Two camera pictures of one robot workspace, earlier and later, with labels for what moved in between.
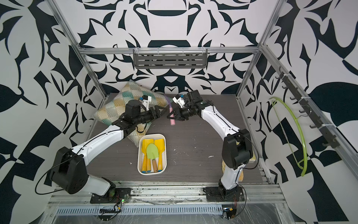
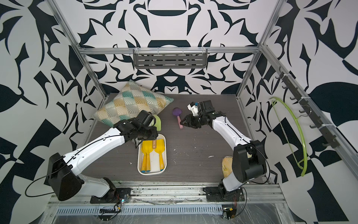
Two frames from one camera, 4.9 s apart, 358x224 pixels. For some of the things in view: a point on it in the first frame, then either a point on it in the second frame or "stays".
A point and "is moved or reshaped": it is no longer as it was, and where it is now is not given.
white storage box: [152, 136] stays
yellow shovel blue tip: [146, 161] stays
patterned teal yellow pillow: [112, 107] stays
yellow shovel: [160, 143] stays
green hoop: [298, 162] stays
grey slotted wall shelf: [170, 58] stays
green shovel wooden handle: [152, 152] -> [158, 125]
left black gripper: [157, 113] -> [154, 133]
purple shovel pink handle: [172, 120] is moved or reshaped
